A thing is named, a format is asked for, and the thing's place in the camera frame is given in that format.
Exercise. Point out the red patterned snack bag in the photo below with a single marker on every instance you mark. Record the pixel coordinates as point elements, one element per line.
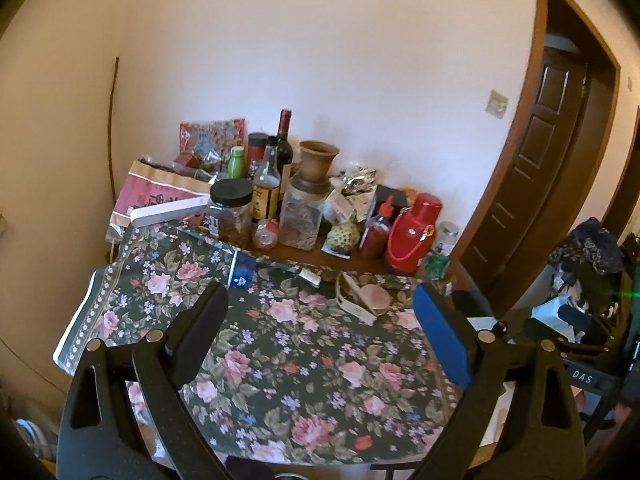
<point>211,142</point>

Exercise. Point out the large glass jar dried goods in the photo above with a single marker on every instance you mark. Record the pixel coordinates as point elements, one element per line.
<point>301,212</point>

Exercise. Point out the green custard apple fruit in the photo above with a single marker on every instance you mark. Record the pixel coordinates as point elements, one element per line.
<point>342,238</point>

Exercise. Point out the pink paper gift bag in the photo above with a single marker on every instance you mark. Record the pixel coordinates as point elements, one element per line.
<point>147,185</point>

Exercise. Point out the small pink-lid jar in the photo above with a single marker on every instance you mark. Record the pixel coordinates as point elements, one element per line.
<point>266,234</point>

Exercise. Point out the clear jar black lid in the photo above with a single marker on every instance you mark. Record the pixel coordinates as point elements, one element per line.
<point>229,214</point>

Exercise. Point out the red thermos jug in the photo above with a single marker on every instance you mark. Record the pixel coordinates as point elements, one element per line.
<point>412,235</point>

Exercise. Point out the green plastic bag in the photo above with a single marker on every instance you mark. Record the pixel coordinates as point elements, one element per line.
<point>435,265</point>

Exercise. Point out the thin dark stick on wall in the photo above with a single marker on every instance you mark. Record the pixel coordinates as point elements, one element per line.
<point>109,130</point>

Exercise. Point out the wall light switch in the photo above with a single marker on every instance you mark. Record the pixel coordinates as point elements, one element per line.
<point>497,104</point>

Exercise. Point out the dark brown wooden door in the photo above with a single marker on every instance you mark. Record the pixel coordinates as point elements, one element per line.
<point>536,162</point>

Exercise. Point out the dark wine bottle red cap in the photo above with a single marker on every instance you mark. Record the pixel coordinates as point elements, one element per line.
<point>284,149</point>

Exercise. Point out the red sauce squeeze bottle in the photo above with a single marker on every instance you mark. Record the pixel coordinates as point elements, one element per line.
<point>375,235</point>

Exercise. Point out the brown clay vase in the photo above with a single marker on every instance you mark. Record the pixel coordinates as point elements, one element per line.
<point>316,159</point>

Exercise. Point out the clear liquor bottle yellow label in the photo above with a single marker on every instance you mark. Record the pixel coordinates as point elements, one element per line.
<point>266,183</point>

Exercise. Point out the green bottle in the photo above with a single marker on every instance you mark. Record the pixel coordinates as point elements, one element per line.
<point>236,163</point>

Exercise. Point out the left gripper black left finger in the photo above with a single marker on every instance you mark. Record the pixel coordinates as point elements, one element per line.
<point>99,435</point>

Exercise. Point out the blue small packet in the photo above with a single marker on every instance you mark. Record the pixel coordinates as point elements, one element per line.
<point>242,270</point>

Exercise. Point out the floral dark green tablecloth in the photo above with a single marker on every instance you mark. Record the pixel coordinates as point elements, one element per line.
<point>291,378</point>

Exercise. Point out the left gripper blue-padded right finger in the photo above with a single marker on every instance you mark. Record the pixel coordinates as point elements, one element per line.
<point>516,418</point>

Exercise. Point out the red dark-lid canister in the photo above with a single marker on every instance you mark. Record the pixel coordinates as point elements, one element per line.
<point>256,146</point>

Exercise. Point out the white flat box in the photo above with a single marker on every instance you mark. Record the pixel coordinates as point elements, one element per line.
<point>176,210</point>

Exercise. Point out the pile of clothes on rack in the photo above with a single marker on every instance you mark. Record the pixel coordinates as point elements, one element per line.
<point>590,285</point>

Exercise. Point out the small glass jar silver lid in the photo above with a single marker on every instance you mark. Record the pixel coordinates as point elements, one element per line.
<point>446,238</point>

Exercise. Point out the beige paper strap trash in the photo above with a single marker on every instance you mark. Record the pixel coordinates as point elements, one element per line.
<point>365,303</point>

